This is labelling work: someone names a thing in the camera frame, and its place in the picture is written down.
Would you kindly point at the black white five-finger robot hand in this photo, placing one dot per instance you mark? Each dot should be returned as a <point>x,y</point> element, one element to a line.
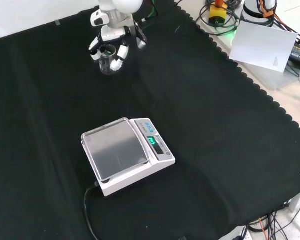
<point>112,33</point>

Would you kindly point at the clear glass beaker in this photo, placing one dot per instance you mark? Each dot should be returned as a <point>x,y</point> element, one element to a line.
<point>106,63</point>

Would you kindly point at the white electronic balance steel pan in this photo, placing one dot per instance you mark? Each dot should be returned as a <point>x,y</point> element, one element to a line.
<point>120,150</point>

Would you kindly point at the grey tape piece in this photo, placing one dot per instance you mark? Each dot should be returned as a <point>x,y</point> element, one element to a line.
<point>57,22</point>

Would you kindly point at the yellow stop button box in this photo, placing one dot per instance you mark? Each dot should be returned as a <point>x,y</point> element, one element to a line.
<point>217,14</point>

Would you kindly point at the black table cloth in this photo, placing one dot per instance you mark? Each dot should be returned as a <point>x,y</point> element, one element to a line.
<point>190,140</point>

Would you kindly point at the white paper board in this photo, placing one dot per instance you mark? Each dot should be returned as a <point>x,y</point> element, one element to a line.
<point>261,46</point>

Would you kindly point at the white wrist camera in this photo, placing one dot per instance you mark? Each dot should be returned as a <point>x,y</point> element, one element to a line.
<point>99,19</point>

